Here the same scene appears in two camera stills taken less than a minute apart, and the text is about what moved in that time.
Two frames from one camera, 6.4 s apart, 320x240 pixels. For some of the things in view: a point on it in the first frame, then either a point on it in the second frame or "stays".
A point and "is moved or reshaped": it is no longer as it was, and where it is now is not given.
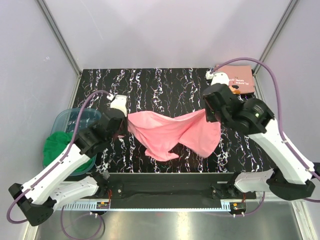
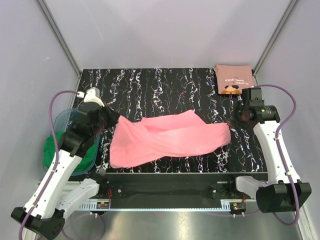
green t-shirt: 56,142 stays
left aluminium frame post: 61,38 stays
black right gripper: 209,117 to 232,123
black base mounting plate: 138,190 stays
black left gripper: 124,120 to 114,116
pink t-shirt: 192,133 is moved or reshaped
